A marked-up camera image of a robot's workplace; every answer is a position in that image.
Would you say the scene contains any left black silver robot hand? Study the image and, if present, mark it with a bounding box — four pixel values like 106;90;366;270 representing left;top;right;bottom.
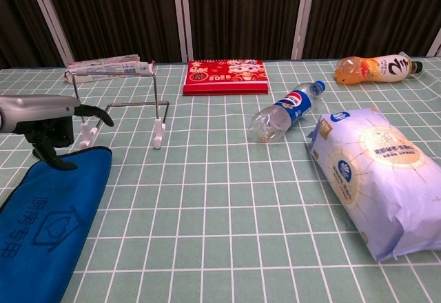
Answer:
0;95;114;171

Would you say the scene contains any blue towel with black trim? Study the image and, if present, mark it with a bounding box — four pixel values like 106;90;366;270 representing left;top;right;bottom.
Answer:
0;145;114;303

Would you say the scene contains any toothpaste box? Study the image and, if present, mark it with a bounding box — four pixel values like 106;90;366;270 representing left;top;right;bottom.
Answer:
64;54;155;83

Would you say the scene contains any red desk calendar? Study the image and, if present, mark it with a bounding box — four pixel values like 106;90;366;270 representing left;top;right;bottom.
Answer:
182;58;269;96

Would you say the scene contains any green checkered tablecloth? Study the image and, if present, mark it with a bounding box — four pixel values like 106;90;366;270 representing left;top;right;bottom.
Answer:
0;56;441;303

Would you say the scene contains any empty Pepsi plastic bottle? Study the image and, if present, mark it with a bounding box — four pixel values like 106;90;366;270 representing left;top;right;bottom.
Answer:
248;80;327;144

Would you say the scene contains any orange drink bottle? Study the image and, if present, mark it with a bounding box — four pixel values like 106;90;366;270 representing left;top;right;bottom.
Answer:
334;54;424;86

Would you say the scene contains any lilac tissue pack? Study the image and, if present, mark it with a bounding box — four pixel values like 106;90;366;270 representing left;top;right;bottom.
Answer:
306;107;441;262

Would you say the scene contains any white partition frame post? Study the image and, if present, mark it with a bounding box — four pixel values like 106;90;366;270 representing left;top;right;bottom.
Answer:
25;0;76;67
425;27;441;58
291;0;318;60
171;0;194;63

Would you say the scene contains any metal wire rack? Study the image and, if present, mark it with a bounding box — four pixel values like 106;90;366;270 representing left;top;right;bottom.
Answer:
71;62;170;151

